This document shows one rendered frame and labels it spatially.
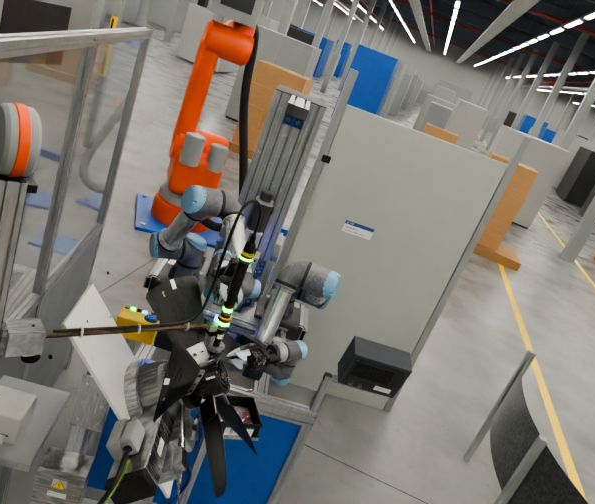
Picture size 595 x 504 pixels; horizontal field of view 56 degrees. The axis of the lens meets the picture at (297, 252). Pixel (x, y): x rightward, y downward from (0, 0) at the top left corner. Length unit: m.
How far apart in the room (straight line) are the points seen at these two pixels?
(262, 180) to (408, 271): 1.51
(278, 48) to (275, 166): 9.87
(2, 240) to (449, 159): 2.82
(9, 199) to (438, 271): 3.03
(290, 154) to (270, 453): 1.38
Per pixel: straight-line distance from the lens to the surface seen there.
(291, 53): 12.41
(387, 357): 2.39
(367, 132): 3.53
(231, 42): 5.73
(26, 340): 1.61
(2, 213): 1.40
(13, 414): 1.99
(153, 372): 1.89
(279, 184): 2.71
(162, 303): 1.84
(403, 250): 3.80
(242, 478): 2.81
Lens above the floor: 2.30
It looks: 21 degrees down
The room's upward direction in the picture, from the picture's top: 21 degrees clockwise
